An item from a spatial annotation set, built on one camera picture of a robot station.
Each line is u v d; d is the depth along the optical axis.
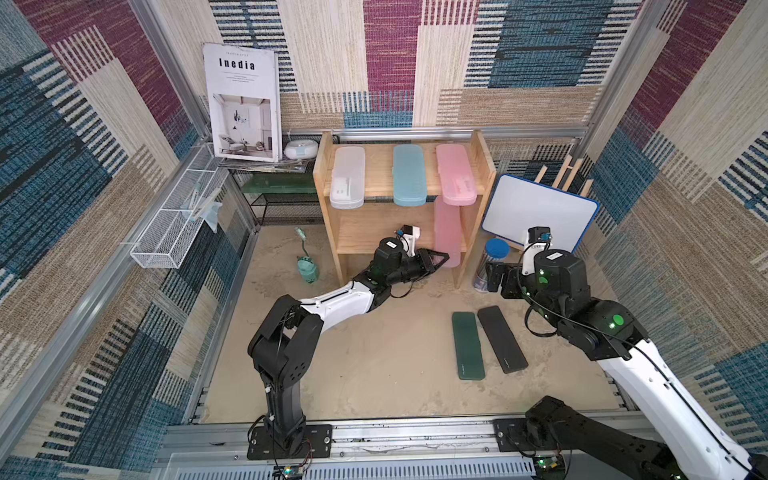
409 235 0.79
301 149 0.87
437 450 0.73
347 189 0.66
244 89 0.79
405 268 0.71
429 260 0.76
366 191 0.68
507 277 0.58
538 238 0.56
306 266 0.98
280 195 1.15
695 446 0.37
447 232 0.85
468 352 0.86
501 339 0.88
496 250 0.83
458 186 0.66
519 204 0.96
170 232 0.94
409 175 0.71
